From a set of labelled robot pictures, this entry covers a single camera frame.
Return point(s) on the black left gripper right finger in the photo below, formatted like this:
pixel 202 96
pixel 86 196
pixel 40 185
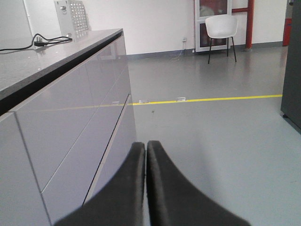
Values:
pixel 174 201

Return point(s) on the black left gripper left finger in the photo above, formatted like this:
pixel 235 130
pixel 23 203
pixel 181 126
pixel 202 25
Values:
pixel 120 201

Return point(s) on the grey kitchen counter cabinet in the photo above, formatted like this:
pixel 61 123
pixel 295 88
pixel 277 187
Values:
pixel 66 125

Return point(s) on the dark grey tall cabinet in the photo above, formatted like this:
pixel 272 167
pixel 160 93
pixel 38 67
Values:
pixel 291 99

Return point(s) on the white chair black legs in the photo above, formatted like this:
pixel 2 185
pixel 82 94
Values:
pixel 221 27

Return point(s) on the white perforated metal box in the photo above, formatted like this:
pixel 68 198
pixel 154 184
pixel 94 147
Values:
pixel 72 18

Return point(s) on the white framed glass cabinet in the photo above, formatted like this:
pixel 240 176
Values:
pixel 202 10

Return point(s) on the red vertical pipe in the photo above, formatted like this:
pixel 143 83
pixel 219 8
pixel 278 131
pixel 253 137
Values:
pixel 249 24

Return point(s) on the black power cable plug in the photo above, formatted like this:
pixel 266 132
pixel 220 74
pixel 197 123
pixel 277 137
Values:
pixel 39 40

